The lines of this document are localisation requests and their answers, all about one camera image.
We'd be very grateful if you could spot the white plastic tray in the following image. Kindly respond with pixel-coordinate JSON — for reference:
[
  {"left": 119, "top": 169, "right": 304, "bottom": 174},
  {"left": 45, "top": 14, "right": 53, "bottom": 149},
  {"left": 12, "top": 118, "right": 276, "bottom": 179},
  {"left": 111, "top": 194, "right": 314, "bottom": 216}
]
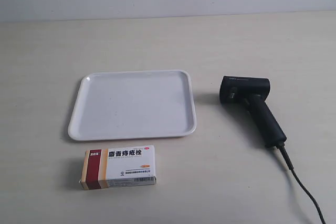
[{"left": 68, "top": 70, "right": 197, "bottom": 142}]

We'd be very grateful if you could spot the black scanner cable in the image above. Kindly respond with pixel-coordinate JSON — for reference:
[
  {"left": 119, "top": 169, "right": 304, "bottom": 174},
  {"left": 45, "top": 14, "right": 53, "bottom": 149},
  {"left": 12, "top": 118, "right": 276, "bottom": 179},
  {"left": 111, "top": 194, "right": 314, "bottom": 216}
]
[{"left": 278, "top": 144, "right": 328, "bottom": 224}]

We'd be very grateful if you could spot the white red medicine box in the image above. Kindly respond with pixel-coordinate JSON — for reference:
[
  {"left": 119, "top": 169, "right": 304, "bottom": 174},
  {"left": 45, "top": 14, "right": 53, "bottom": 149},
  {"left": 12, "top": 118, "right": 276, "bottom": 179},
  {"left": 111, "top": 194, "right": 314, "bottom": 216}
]
[{"left": 80, "top": 145, "right": 157, "bottom": 190}]

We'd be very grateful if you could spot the black handheld barcode scanner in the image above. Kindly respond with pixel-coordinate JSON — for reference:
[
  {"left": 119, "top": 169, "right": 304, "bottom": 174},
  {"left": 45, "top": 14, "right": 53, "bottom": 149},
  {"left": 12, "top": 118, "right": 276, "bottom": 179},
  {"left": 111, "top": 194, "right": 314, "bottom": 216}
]
[{"left": 219, "top": 75, "right": 288, "bottom": 148}]

